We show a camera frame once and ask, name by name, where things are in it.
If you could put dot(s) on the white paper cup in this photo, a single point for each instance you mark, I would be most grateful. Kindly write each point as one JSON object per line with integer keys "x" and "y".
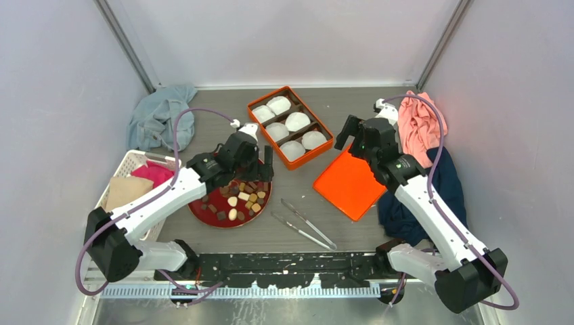
{"x": 263, "y": 113}
{"x": 277, "y": 131}
{"x": 292, "y": 150}
{"x": 312, "y": 139}
{"x": 296, "y": 121}
{"x": 279, "y": 104}

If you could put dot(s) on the navy blue cloth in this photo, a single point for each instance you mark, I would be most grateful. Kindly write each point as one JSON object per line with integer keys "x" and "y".
{"x": 399, "y": 222}

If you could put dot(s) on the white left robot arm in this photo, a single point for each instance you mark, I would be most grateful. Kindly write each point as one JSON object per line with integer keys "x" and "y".
{"x": 114, "y": 240}

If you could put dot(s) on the light blue denim cloth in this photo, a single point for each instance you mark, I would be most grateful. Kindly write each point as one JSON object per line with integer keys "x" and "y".
{"x": 152, "y": 123}

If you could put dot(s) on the white plastic basket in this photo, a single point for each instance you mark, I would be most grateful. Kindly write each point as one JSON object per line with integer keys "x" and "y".
{"x": 134, "y": 159}

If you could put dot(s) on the orange box lid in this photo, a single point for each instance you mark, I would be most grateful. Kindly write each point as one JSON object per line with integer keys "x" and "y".
{"x": 349, "y": 185}

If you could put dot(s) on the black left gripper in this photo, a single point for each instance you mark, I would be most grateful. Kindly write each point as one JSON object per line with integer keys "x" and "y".
{"x": 267, "y": 168}

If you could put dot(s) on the caramel rounded square chocolate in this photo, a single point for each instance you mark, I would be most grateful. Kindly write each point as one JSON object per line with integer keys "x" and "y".
{"x": 255, "y": 208}

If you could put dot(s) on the white oval chocolate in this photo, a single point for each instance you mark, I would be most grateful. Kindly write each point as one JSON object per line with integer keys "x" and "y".
{"x": 233, "y": 214}

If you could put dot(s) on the pink cloth in basket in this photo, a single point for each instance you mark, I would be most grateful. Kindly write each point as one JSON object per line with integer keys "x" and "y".
{"x": 154, "y": 172}

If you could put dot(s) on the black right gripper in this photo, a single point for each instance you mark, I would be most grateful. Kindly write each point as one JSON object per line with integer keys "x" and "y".
{"x": 350, "y": 128}

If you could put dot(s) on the salmon pink cloth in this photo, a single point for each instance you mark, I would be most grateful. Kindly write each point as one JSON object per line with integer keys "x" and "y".
{"x": 419, "y": 130}

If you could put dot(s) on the white rectangular chocolate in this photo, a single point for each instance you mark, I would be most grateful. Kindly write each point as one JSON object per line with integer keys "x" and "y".
{"x": 244, "y": 196}

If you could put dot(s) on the beige cloth in basket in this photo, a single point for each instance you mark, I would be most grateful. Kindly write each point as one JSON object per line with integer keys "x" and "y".
{"x": 123, "y": 190}

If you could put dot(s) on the round red plate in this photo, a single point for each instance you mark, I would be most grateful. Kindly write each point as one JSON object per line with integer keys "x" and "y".
{"x": 218, "y": 194}

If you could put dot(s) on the orange chocolate box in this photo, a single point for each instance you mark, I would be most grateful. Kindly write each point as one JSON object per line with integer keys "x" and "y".
{"x": 297, "y": 106}

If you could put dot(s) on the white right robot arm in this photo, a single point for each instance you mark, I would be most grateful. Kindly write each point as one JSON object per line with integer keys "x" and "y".
{"x": 465, "y": 272}

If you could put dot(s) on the white heart chocolate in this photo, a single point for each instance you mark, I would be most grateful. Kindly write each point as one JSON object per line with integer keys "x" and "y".
{"x": 232, "y": 201}

